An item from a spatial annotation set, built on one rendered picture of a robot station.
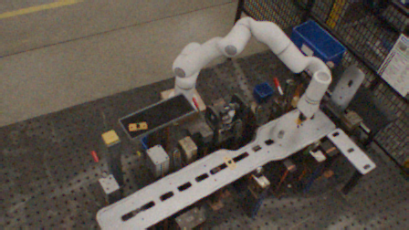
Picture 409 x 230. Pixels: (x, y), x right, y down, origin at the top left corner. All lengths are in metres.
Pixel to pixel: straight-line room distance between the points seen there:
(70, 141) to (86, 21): 2.04
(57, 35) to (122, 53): 0.66
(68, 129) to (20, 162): 0.34
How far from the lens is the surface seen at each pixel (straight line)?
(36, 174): 2.49
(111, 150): 2.02
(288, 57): 1.99
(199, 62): 2.22
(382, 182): 2.75
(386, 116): 2.59
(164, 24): 4.34
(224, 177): 2.08
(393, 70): 2.53
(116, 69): 3.89
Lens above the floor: 2.79
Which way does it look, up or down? 56 degrees down
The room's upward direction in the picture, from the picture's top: 9 degrees clockwise
